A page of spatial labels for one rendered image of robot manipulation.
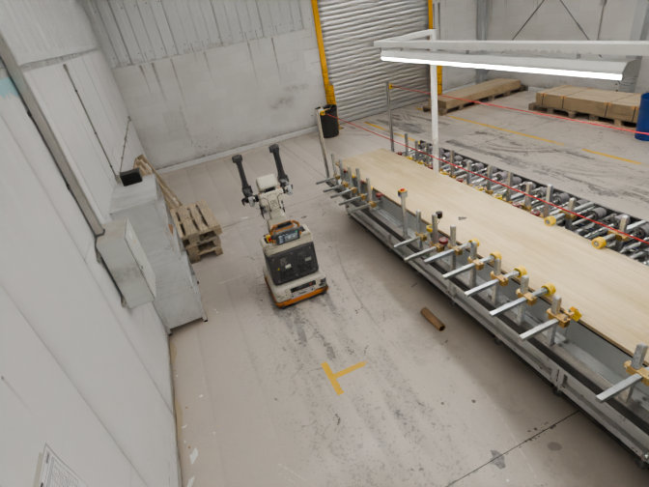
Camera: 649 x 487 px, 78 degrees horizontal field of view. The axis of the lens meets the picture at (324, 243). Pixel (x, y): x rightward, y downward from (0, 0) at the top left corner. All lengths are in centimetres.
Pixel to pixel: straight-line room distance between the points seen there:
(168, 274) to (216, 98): 663
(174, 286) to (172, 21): 695
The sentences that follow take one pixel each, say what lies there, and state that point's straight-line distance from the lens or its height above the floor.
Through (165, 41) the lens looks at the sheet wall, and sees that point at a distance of 1028.
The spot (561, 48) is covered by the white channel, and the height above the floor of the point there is 243.
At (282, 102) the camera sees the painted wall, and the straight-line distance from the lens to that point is 1080.
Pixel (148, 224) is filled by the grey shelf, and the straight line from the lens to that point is 423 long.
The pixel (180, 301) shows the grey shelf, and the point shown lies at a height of 37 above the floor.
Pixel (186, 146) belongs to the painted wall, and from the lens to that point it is 1054.
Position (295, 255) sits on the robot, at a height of 60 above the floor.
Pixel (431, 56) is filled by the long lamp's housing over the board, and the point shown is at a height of 236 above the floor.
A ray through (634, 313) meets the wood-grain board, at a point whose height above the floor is 90.
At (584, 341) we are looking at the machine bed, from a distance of 321.
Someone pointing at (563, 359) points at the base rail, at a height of 70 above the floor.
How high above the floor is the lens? 286
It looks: 31 degrees down
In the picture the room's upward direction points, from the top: 11 degrees counter-clockwise
